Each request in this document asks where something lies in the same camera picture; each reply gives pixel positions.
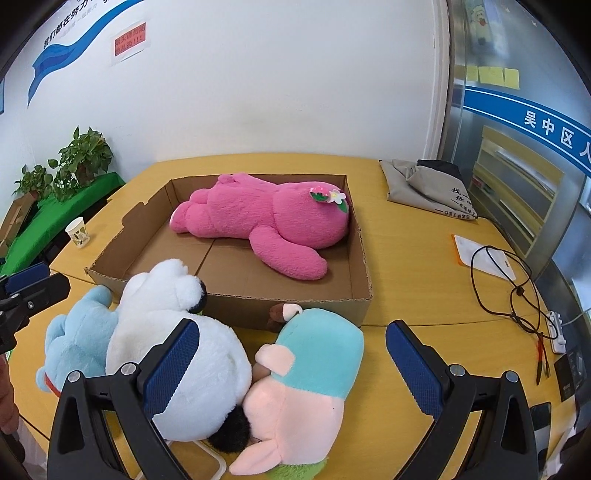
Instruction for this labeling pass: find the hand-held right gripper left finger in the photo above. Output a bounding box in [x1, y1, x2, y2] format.
[46, 318, 218, 480]

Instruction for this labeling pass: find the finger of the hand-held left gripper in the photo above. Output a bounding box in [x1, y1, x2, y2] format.
[14, 273, 71, 325]
[0, 262, 51, 297]

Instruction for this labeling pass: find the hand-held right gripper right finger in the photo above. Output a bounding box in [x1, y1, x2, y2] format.
[385, 319, 539, 480]

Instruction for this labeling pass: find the light blue plush toy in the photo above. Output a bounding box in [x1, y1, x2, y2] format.
[37, 285, 121, 398]

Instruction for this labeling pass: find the white plush toy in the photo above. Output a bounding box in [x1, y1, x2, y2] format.
[105, 258, 254, 453]

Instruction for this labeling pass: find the pink pig plush teal hat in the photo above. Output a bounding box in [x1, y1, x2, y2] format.
[228, 302, 365, 480]

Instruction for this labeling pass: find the brown cardboard box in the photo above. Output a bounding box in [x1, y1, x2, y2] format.
[84, 173, 374, 330]

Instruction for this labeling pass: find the pink plush toy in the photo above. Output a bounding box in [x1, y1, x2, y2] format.
[168, 172, 352, 281]

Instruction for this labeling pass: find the person's left hand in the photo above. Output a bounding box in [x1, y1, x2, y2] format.
[0, 355, 20, 435]

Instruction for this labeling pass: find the small cardboard carton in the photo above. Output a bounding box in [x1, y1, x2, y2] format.
[0, 194, 38, 250]

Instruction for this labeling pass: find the paper cup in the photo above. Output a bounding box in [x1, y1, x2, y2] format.
[65, 216, 92, 250]

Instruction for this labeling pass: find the green table cloth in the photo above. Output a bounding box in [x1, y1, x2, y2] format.
[0, 172, 126, 278]

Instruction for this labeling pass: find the small potted green plant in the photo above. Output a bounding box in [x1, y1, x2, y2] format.
[13, 164, 54, 201]

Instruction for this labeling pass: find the white paper note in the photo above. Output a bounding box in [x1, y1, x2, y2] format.
[452, 234, 532, 282]

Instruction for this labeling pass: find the large potted green plant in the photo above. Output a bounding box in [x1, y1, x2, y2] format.
[48, 126, 114, 201]

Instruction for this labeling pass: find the black phone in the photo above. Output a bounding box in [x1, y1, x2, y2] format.
[531, 401, 552, 444]

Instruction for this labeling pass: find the white power strip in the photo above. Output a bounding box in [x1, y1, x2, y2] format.
[545, 310, 566, 354]

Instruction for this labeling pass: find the small black box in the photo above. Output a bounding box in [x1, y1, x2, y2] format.
[554, 351, 578, 402]

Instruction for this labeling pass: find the grey cloth bag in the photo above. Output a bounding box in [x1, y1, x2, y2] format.
[379, 158, 481, 223]

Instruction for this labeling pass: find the blue door banner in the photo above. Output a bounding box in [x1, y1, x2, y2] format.
[463, 85, 591, 176]

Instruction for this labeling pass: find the glass door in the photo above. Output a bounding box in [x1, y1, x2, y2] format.
[434, 0, 591, 324]

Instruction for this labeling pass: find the cartoon door poster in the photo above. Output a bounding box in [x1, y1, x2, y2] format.
[466, 0, 492, 47]

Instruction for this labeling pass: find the black cable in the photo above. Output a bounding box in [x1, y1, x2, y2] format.
[471, 244, 555, 384]

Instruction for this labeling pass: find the blue wall decal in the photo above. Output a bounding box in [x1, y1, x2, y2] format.
[0, 0, 139, 109]

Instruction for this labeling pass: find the red wall notice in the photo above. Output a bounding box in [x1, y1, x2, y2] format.
[110, 28, 153, 68]

